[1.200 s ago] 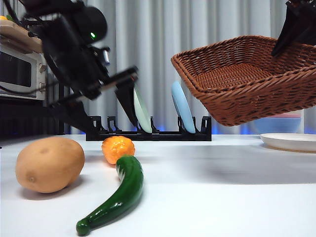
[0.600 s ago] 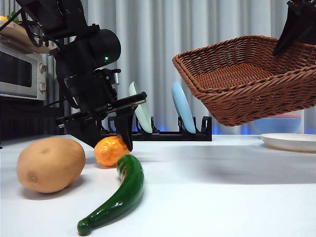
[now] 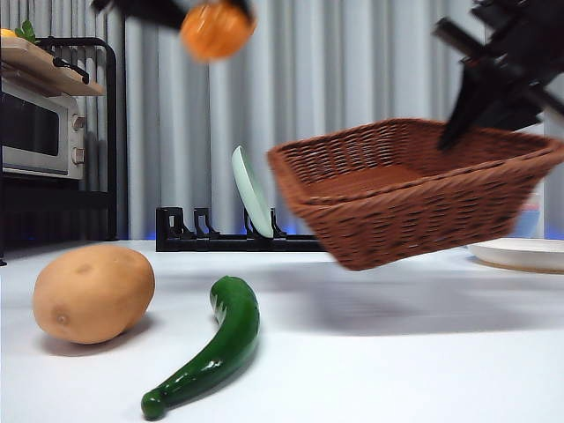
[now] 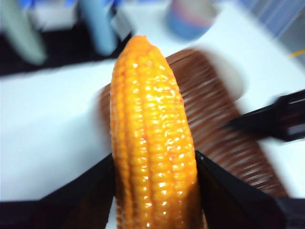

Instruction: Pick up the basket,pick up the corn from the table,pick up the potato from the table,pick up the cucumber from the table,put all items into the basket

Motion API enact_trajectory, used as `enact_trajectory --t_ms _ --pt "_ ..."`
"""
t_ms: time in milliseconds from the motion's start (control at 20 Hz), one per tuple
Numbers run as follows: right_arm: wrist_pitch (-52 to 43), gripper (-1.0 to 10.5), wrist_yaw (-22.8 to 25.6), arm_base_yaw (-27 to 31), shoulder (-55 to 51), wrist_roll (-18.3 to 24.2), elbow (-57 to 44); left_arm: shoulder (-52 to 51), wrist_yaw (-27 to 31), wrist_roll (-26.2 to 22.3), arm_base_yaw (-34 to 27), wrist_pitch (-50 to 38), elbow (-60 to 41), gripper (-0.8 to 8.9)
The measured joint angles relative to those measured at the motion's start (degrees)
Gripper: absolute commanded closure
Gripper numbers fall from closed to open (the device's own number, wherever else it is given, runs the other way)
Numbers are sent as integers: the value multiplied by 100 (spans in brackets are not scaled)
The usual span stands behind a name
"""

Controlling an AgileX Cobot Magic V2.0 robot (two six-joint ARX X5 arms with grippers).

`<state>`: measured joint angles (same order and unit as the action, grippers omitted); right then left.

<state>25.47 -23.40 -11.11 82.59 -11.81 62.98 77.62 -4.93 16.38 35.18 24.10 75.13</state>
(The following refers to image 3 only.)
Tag black dish rack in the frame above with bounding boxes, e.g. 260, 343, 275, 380
155, 206, 330, 254

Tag wooden cutting board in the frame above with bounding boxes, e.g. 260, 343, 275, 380
0, 37, 107, 97

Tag brown wicker basket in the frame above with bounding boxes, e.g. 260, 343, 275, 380
266, 117, 564, 272

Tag green leaves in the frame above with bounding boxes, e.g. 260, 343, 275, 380
13, 19, 39, 45

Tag pale green plate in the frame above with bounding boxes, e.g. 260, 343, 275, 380
232, 145, 275, 240

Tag black metal shelf frame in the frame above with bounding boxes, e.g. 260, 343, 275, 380
0, 37, 119, 267

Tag silver toaster oven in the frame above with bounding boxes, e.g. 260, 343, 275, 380
0, 81, 87, 182

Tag green curved cucumber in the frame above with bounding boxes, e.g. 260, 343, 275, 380
140, 275, 261, 422

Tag white flat plate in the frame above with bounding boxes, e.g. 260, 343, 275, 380
466, 237, 564, 274

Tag tan potato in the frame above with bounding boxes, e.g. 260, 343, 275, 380
33, 245, 156, 345

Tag grey curtain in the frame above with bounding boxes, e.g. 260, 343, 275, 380
0, 0, 564, 241

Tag blue bowl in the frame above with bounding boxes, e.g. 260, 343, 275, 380
513, 210, 544, 241

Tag orange-yellow corn cob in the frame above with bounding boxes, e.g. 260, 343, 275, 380
179, 0, 258, 62

